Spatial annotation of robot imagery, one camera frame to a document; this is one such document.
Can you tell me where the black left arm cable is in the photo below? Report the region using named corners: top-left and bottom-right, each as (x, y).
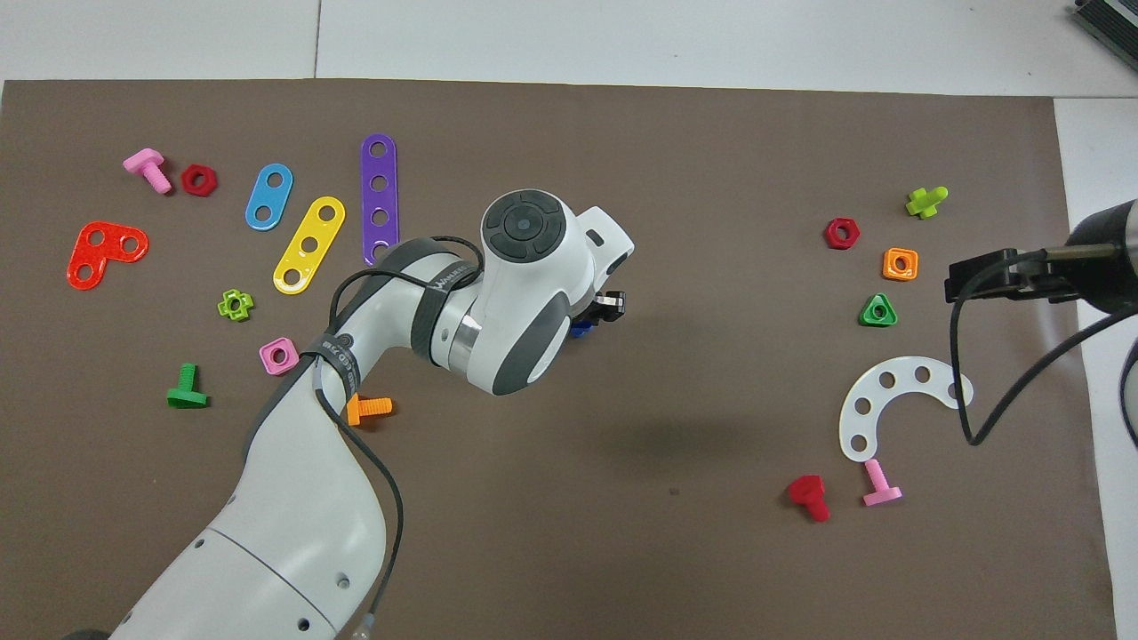
top-left (302, 236), bottom-right (486, 640)

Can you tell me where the yellow three-hole plastic strip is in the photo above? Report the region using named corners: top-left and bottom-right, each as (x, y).
top-left (272, 196), bottom-right (347, 295)

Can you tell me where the red angled three-hole plate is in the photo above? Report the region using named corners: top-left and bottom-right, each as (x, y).
top-left (67, 220), bottom-right (150, 291)

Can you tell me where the lime green cross screw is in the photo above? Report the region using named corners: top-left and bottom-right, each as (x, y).
top-left (905, 186), bottom-right (950, 220)

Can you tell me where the grey ribbed metal device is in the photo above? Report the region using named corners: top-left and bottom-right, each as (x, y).
top-left (1070, 0), bottom-right (1138, 65)

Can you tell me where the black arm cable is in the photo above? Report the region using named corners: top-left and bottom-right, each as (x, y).
top-left (950, 249), bottom-right (1138, 447)
top-left (302, 236), bottom-right (486, 640)

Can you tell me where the red plastic screw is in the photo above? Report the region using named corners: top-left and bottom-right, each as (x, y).
top-left (787, 475), bottom-right (831, 524)

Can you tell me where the blue two-hole plastic strip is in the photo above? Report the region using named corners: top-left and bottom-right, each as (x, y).
top-left (244, 163), bottom-right (294, 232)

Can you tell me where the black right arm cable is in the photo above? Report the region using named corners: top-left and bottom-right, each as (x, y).
top-left (950, 249), bottom-right (1138, 447)

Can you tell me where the orange plastic screw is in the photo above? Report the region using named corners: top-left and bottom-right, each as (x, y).
top-left (347, 394), bottom-right (393, 427)

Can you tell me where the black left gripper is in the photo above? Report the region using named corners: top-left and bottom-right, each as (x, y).
top-left (573, 290), bottom-right (627, 335)

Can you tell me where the white curved five-hole strip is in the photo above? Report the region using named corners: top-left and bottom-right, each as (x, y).
top-left (838, 356), bottom-right (974, 463)

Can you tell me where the dark green plastic screw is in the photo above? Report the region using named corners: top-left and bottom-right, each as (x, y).
top-left (166, 363), bottom-right (210, 410)

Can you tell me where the pink plastic screw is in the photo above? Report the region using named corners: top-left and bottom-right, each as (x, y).
top-left (862, 459), bottom-right (903, 508)
top-left (123, 148), bottom-right (173, 195)

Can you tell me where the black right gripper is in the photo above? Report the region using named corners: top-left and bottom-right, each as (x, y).
top-left (944, 248), bottom-right (1082, 305)

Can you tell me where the purple four-hole plastic strip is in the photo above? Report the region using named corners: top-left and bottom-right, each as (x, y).
top-left (360, 133), bottom-right (401, 268)

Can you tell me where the pink square plastic nut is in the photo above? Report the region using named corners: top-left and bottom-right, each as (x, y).
top-left (259, 337), bottom-right (301, 377)

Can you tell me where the brown table mat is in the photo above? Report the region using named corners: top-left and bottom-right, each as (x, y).
top-left (0, 78), bottom-right (1119, 640)

